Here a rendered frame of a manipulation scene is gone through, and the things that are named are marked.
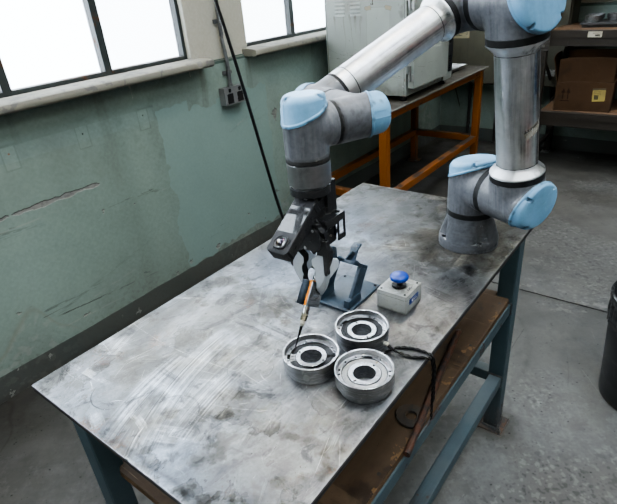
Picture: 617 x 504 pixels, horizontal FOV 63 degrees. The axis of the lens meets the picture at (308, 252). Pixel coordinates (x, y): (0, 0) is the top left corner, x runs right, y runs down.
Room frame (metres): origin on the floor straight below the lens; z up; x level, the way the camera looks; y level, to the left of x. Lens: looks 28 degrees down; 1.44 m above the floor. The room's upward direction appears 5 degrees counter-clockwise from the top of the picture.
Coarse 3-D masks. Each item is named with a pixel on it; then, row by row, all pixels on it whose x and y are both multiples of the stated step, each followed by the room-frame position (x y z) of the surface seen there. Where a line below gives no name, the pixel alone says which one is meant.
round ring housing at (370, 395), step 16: (352, 352) 0.73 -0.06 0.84; (368, 352) 0.73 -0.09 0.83; (336, 368) 0.69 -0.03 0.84; (352, 368) 0.70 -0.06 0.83; (368, 368) 0.70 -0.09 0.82; (336, 384) 0.67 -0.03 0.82; (368, 384) 0.65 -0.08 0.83; (384, 384) 0.64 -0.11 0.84; (352, 400) 0.64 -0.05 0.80; (368, 400) 0.63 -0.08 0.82
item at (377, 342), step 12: (348, 312) 0.85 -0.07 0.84; (360, 312) 0.86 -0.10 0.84; (372, 312) 0.85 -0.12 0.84; (336, 324) 0.81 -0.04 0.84; (360, 324) 0.83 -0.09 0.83; (372, 324) 0.82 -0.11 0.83; (384, 324) 0.82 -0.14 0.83; (336, 336) 0.80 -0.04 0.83; (360, 336) 0.78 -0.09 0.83; (384, 336) 0.77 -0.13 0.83; (348, 348) 0.76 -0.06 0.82; (360, 348) 0.75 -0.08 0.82; (372, 348) 0.76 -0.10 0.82
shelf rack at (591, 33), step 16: (560, 32) 3.70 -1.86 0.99; (576, 32) 3.63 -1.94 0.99; (592, 32) 3.57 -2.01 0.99; (608, 32) 3.51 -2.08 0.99; (544, 48) 3.75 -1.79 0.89; (544, 64) 3.74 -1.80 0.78; (544, 112) 3.72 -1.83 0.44; (560, 112) 3.66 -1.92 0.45; (576, 112) 3.62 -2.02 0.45; (592, 112) 3.58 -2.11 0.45; (592, 128) 3.51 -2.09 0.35; (608, 128) 3.44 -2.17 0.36; (544, 144) 4.15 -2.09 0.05
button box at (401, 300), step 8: (408, 280) 0.95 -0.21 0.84; (384, 288) 0.92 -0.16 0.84; (392, 288) 0.92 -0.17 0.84; (400, 288) 0.91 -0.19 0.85; (408, 288) 0.91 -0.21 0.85; (416, 288) 0.91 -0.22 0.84; (384, 296) 0.91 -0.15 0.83; (392, 296) 0.90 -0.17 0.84; (400, 296) 0.89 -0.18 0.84; (408, 296) 0.89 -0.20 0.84; (416, 296) 0.91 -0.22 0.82; (384, 304) 0.91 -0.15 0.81; (392, 304) 0.90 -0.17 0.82; (400, 304) 0.89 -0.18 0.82; (408, 304) 0.89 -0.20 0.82; (400, 312) 0.89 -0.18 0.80; (408, 312) 0.89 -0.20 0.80
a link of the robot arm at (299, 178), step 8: (288, 168) 0.81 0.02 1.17; (296, 168) 0.80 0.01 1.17; (304, 168) 0.79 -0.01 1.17; (312, 168) 0.79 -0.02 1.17; (320, 168) 0.80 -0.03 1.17; (328, 168) 0.81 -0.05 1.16; (288, 176) 0.82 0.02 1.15; (296, 176) 0.80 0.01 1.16; (304, 176) 0.79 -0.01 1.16; (312, 176) 0.79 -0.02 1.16; (320, 176) 0.80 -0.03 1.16; (328, 176) 0.81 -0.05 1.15; (296, 184) 0.80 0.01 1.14; (304, 184) 0.79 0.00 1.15; (312, 184) 0.79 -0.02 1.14; (320, 184) 0.80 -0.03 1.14
